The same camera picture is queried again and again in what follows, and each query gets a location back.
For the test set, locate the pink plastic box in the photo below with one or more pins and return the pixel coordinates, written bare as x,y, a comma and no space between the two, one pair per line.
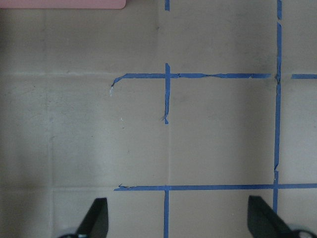
62,4

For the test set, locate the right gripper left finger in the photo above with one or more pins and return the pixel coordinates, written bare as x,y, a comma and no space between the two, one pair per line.
95,222

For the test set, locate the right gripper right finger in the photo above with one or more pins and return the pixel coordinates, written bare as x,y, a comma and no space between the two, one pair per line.
263,222

